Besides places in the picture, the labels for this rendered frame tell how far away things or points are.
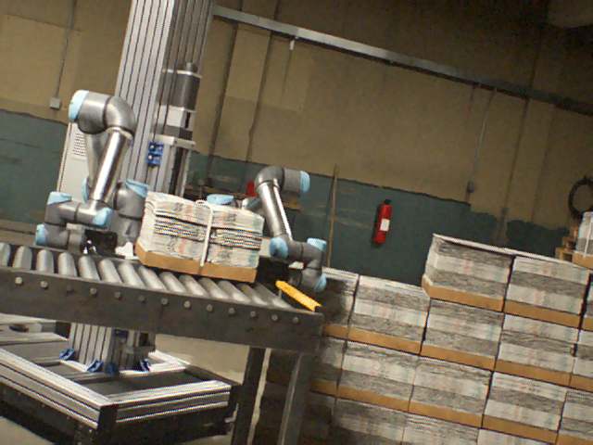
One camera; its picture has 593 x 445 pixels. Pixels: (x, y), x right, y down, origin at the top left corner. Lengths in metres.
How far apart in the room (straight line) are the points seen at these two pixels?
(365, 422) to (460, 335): 0.51
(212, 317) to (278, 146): 7.69
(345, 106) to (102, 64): 2.95
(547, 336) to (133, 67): 2.01
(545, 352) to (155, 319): 1.62
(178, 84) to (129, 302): 1.41
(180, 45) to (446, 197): 7.62
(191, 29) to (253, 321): 1.59
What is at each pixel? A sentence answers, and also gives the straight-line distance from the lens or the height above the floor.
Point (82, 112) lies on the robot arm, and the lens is 2.99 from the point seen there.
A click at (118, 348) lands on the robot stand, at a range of 3.59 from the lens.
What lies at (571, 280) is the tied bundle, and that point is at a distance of 3.30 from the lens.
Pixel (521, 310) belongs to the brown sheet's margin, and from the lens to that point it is 3.28.
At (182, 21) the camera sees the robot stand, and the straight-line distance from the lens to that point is 3.54.
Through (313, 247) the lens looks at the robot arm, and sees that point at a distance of 3.04.
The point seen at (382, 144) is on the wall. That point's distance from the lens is 10.41.
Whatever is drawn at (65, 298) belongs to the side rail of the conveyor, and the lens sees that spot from 2.30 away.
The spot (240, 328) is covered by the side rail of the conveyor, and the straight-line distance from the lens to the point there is 2.38.
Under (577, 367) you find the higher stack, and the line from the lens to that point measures 3.35.
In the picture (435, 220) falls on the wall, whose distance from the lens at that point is 10.78.
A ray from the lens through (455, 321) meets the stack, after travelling 3.25.
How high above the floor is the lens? 1.18
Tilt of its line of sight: 3 degrees down
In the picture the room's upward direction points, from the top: 11 degrees clockwise
